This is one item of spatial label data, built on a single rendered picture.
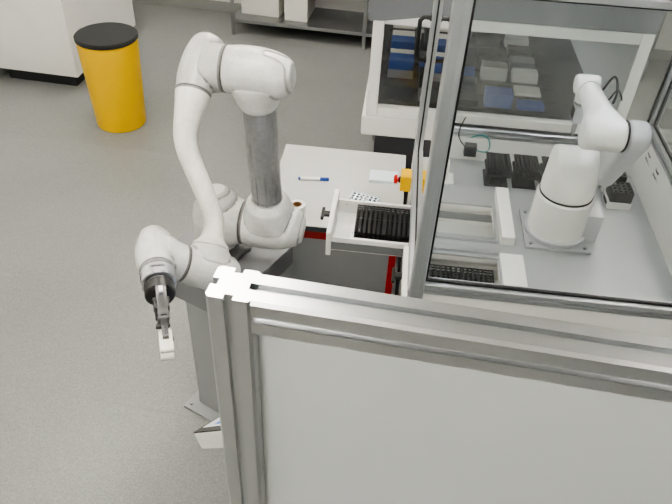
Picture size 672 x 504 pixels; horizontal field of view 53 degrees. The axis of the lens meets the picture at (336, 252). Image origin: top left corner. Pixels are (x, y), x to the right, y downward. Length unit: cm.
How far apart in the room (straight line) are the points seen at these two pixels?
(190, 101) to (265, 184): 40
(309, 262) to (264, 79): 120
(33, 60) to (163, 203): 197
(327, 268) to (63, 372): 132
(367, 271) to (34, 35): 356
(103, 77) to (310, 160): 204
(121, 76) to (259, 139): 285
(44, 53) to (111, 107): 96
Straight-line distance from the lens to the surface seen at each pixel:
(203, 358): 281
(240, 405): 68
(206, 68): 192
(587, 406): 65
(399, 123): 326
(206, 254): 182
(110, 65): 476
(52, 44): 561
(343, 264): 288
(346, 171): 309
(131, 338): 342
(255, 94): 191
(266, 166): 210
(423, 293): 206
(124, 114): 494
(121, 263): 384
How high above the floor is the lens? 245
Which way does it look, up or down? 40 degrees down
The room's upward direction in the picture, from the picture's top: 3 degrees clockwise
